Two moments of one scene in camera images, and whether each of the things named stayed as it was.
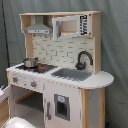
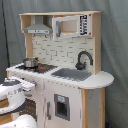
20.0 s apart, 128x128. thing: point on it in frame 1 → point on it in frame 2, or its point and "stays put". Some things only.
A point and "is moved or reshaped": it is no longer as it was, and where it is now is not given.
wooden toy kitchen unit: x=60 y=83 stays put
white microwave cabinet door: x=69 y=26 stays put
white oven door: x=7 y=93 is moved or reshaped
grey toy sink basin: x=72 y=74 stays put
